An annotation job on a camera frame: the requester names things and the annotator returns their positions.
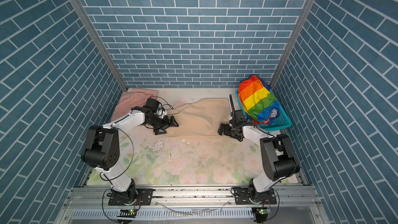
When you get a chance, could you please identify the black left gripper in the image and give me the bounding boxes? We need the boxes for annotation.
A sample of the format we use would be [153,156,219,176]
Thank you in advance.
[146,113,179,134]

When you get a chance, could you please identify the beige shorts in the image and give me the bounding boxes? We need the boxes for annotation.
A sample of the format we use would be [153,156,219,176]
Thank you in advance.
[165,98,231,139]

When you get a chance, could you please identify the pink shorts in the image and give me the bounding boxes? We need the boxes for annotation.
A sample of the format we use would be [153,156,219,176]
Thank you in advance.
[111,89,158,121]

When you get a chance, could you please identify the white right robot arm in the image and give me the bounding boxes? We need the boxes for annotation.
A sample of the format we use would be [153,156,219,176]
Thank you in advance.
[218,123,300,194]

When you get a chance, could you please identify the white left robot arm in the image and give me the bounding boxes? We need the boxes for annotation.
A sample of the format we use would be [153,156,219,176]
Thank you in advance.
[81,107,179,193]

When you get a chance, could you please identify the red shorts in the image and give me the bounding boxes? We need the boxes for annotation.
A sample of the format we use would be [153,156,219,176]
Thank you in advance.
[238,75,282,125]

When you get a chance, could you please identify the teal plastic laundry basket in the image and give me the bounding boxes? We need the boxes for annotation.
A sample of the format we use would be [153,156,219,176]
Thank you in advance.
[235,90,292,132]

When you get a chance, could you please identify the right controller board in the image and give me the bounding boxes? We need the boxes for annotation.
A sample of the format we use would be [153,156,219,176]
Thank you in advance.
[251,207,271,224]

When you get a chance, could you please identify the controller board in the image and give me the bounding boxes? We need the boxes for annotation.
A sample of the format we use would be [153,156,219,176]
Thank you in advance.
[117,209,137,224]
[251,207,271,224]

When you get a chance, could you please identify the left controller board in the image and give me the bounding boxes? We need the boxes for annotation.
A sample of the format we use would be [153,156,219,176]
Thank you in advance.
[117,209,137,224]

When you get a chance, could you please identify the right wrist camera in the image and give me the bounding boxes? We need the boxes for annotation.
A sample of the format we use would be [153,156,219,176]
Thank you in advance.
[232,110,247,124]

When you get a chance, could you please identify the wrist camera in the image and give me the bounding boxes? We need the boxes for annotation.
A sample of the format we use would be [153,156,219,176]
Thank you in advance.
[144,98,167,117]
[232,110,247,124]

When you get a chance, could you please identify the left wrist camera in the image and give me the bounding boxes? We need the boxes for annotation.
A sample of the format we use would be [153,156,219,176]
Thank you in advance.
[144,98,167,117]

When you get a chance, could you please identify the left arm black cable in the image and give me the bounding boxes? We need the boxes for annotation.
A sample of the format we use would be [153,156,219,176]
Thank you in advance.
[100,125,135,181]

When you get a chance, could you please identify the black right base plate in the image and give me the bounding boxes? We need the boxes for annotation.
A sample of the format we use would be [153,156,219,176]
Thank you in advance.
[230,187,277,205]

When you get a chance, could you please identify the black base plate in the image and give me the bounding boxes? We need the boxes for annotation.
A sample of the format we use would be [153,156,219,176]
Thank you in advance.
[106,188,154,206]
[230,187,277,205]

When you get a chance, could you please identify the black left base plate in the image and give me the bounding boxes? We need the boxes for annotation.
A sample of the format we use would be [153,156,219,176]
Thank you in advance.
[106,188,154,206]

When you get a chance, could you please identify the aluminium front rail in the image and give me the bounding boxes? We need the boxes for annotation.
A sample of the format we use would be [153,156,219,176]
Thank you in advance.
[56,184,328,224]

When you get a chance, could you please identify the aluminium left corner post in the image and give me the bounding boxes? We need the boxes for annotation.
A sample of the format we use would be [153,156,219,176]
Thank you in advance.
[69,0,129,92]

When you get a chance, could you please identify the aluminium corner post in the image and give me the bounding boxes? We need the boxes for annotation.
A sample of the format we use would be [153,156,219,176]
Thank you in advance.
[69,0,129,92]
[269,0,315,88]

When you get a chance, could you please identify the aluminium right corner post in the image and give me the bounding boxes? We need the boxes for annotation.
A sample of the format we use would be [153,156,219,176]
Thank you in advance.
[269,0,315,88]

